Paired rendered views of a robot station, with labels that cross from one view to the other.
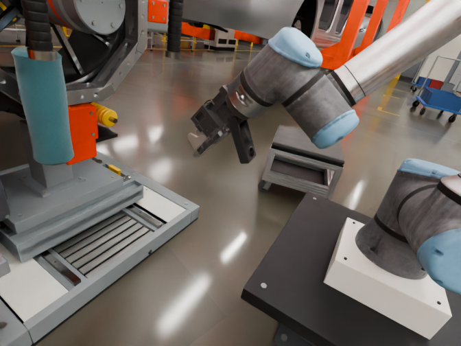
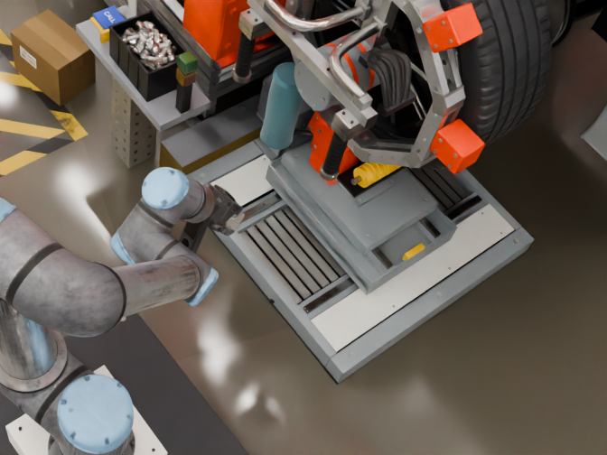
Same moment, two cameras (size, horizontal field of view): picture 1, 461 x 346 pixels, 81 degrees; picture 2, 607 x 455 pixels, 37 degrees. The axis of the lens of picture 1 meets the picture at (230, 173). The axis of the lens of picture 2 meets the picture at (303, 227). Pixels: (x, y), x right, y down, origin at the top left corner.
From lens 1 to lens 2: 2.14 m
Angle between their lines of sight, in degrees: 72
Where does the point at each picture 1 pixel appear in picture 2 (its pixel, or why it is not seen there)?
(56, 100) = (272, 106)
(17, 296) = (228, 181)
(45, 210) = (301, 174)
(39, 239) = (279, 181)
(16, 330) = not seen: hidden behind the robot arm
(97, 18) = (304, 90)
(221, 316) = not seen: hidden behind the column
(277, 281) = (122, 333)
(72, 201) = (318, 196)
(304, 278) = (116, 363)
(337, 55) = not seen: outside the picture
